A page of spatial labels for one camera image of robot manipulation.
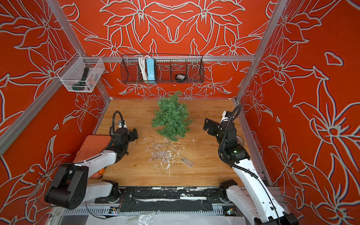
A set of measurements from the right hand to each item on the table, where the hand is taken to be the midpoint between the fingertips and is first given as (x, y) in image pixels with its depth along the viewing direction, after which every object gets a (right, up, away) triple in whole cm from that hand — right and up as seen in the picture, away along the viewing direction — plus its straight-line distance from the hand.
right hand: (208, 120), depth 74 cm
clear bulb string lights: (-25, -22, +13) cm, 36 cm away
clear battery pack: (-11, -26, +10) cm, 30 cm away
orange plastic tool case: (-73, -17, +14) cm, 77 cm away
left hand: (-50, -6, +16) cm, 53 cm away
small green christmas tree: (-20, +2, -2) cm, 20 cm away
